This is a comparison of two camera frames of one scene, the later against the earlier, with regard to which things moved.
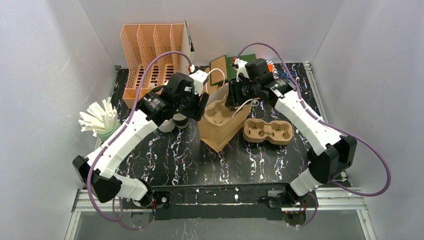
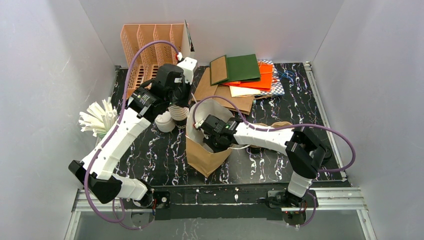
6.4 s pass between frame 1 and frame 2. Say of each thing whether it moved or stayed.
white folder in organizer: stayed
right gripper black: moved
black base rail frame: stayed
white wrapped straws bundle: stayed
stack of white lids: stayed
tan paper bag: moved
